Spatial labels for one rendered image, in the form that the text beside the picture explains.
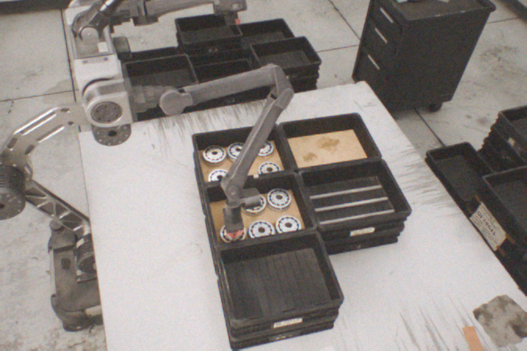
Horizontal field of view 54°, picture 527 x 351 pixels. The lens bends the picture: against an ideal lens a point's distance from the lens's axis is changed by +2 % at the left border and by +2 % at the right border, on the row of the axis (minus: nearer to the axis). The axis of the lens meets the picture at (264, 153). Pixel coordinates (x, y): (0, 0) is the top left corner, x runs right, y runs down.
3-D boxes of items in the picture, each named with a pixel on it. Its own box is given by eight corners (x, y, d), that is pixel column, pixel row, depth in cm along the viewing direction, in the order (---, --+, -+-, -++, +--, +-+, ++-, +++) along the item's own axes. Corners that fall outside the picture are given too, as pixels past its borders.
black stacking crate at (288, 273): (231, 340, 176) (231, 326, 167) (216, 265, 195) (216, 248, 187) (339, 316, 184) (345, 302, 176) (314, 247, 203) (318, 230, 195)
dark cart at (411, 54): (374, 128, 370) (408, 20, 304) (347, 90, 398) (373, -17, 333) (445, 113, 386) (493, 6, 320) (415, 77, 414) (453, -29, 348)
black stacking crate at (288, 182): (216, 264, 195) (216, 247, 187) (203, 203, 214) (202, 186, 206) (314, 246, 203) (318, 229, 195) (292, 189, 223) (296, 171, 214)
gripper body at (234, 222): (238, 208, 195) (239, 197, 189) (244, 230, 188) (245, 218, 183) (222, 211, 193) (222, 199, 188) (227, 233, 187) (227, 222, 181)
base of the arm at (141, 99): (129, 106, 168) (123, 77, 159) (153, 102, 170) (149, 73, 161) (132, 123, 162) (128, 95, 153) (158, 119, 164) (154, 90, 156)
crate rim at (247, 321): (231, 328, 168) (231, 325, 167) (215, 251, 188) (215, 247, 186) (344, 304, 177) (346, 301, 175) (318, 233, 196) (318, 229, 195)
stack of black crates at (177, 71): (139, 148, 323) (130, 94, 291) (132, 117, 342) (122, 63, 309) (201, 136, 334) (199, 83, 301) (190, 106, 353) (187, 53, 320)
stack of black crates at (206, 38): (187, 97, 359) (183, 44, 327) (178, 71, 378) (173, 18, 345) (241, 88, 370) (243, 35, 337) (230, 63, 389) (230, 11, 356)
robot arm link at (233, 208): (223, 195, 182) (227, 208, 178) (241, 190, 184) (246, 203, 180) (223, 206, 187) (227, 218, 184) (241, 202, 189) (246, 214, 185)
